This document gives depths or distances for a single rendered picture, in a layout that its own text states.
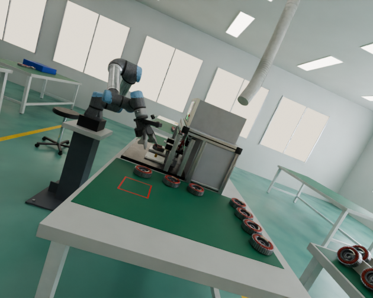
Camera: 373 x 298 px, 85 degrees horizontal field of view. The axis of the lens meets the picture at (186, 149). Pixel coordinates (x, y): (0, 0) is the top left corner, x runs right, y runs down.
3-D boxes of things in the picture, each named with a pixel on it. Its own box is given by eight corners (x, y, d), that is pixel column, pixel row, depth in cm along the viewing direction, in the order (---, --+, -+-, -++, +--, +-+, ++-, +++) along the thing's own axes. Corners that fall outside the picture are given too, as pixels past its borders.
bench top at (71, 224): (35, 236, 63) (38, 223, 62) (144, 132, 277) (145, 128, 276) (310, 316, 76) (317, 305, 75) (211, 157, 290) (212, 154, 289)
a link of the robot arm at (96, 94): (88, 103, 178) (93, 88, 176) (104, 108, 186) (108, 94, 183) (89, 105, 169) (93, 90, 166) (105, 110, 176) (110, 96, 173)
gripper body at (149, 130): (142, 137, 128) (138, 119, 128) (154, 134, 125) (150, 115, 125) (135, 138, 121) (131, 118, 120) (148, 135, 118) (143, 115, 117)
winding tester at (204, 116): (186, 125, 144) (197, 97, 140) (184, 119, 186) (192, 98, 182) (235, 144, 149) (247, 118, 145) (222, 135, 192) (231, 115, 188)
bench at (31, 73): (-32, 95, 347) (-25, 51, 332) (40, 97, 532) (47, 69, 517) (22, 115, 359) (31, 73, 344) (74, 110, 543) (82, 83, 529)
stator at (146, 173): (129, 171, 122) (131, 166, 122) (139, 168, 133) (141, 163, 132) (144, 180, 119) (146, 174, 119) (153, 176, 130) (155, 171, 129)
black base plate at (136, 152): (120, 158, 138) (121, 155, 138) (137, 140, 200) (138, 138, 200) (183, 180, 144) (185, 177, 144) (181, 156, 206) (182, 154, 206)
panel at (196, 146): (185, 178, 143) (201, 139, 137) (182, 154, 207) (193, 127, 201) (186, 178, 143) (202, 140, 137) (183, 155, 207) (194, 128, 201)
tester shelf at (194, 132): (180, 132, 134) (183, 125, 133) (179, 122, 200) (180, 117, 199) (240, 155, 140) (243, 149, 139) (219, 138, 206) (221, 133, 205)
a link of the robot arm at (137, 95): (139, 93, 128) (144, 89, 121) (142, 110, 128) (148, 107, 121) (127, 94, 123) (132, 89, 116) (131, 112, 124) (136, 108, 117)
